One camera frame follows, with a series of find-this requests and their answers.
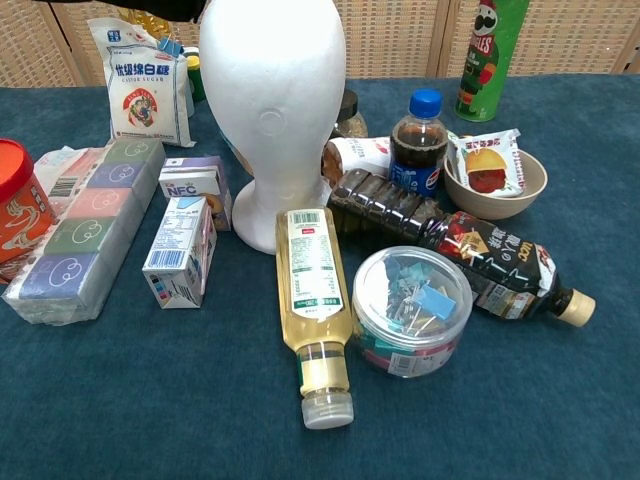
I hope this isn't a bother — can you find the green Pringles can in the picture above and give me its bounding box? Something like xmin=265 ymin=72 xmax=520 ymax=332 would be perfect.
xmin=453 ymin=0 xmax=531 ymax=123

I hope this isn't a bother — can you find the white foam mannequin head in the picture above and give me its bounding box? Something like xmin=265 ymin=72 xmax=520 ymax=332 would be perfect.
xmin=198 ymin=0 xmax=348 ymax=256

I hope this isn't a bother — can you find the blue velvet tablecloth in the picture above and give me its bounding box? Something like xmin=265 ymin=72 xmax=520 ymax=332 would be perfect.
xmin=0 ymin=74 xmax=640 ymax=480

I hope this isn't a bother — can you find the glass jar with black lid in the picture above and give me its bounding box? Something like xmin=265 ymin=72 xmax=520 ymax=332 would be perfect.
xmin=329 ymin=89 xmax=370 ymax=141

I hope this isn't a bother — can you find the beige round bowl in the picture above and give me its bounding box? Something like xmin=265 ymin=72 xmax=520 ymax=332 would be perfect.
xmin=443 ymin=147 xmax=549 ymax=221

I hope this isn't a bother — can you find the white rolled snack packet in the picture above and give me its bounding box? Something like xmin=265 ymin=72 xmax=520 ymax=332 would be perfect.
xmin=321 ymin=135 xmax=394 ymax=184

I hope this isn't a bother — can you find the multicolour tissue pack bundle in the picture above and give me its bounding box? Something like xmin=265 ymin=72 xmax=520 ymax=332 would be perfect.
xmin=2 ymin=137 xmax=167 ymax=327

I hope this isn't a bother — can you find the pale yellow liquid bottle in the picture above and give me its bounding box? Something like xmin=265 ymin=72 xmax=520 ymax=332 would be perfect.
xmin=274 ymin=207 xmax=355 ymax=430

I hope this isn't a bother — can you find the purple NFC juice carton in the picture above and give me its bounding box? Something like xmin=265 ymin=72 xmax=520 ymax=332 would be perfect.
xmin=158 ymin=155 xmax=234 ymax=232

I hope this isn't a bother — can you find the red orange paper tub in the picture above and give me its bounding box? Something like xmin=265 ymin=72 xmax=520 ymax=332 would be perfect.
xmin=0 ymin=138 xmax=59 ymax=265

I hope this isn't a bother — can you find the white plastic wipes pack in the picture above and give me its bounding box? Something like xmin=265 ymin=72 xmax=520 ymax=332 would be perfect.
xmin=34 ymin=146 xmax=109 ymax=201

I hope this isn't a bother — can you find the white snack cake packet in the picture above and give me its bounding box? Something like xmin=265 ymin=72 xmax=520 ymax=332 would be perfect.
xmin=446 ymin=128 xmax=530 ymax=199

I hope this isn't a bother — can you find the small Pepsi cola bottle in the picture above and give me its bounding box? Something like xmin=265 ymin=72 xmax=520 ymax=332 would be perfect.
xmin=388 ymin=88 xmax=450 ymax=199

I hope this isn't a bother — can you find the white blue drink carton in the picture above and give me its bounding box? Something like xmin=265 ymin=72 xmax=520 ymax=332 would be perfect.
xmin=142 ymin=195 xmax=219 ymax=310

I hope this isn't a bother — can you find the woven rattan folding screen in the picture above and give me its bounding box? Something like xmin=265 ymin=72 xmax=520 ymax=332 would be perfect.
xmin=0 ymin=0 xmax=640 ymax=89

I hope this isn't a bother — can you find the white caster sugar bag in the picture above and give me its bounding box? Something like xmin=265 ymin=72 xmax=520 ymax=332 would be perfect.
xmin=87 ymin=18 xmax=196 ymax=149

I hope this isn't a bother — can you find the clear tub of binder clips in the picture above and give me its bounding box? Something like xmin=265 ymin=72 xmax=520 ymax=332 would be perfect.
xmin=351 ymin=245 xmax=474 ymax=379

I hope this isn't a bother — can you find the blue binder clip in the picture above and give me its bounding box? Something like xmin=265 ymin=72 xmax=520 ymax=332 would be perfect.
xmin=157 ymin=35 xmax=185 ymax=57

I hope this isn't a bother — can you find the black UCC coffee bottle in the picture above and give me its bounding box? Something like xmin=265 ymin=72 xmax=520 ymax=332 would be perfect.
xmin=327 ymin=168 xmax=597 ymax=329

